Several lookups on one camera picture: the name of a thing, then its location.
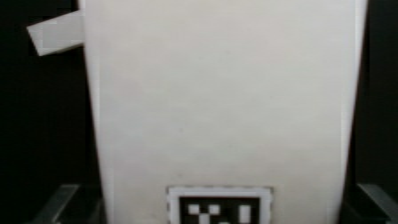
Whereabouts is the white U-shaped frame fence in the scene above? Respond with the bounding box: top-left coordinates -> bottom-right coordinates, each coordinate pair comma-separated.
27,11 -> 85,56

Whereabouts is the white cabinet top block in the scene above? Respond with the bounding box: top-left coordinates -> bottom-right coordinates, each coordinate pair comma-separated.
82,0 -> 368,224

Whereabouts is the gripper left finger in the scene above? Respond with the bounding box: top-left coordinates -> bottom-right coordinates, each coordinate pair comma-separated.
32,183 -> 107,224

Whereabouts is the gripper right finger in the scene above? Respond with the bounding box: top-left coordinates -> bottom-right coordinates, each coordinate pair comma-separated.
345,183 -> 398,224

